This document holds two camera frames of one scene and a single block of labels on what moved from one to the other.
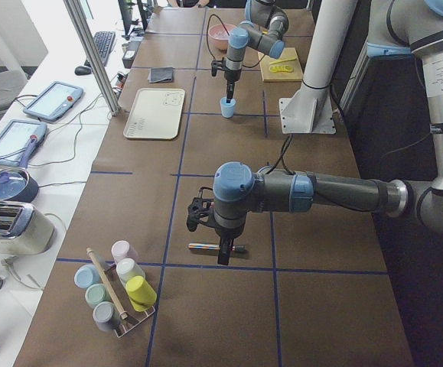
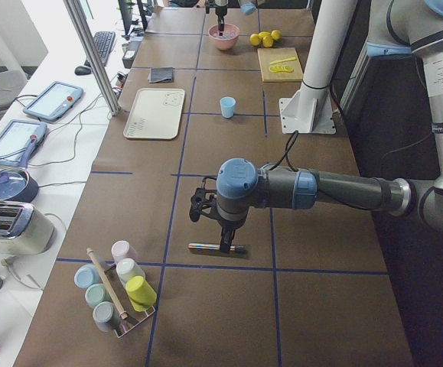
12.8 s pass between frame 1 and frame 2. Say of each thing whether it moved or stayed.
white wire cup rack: stayed
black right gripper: moved
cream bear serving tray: stayed
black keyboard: stayed
